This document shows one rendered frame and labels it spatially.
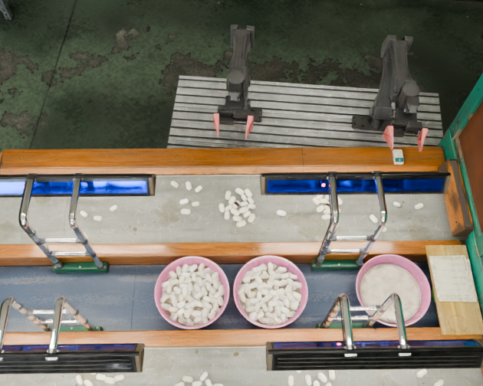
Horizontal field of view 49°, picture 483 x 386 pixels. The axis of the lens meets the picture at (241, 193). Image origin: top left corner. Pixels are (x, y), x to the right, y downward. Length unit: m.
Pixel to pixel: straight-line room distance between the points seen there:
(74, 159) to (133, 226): 0.38
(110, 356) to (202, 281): 0.54
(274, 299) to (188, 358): 0.37
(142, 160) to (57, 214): 0.39
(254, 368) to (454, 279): 0.78
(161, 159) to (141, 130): 1.04
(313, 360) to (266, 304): 0.46
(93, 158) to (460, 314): 1.50
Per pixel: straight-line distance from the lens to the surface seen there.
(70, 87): 3.50
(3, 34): 3.94
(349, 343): 1.55
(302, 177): 1.74
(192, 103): 2.46
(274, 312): 1.96
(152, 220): 2.08
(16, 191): 1.88
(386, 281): 2.06
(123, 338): 1.93
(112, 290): 2.08
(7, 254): 2.15
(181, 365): 1.91
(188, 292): 1.97
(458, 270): 2.10
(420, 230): 2.16
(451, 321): 2.03
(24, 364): 1.65
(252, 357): 1.90
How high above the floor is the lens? 2.61
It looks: 62 degrees down
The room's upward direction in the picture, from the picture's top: 1 degrees clockwise
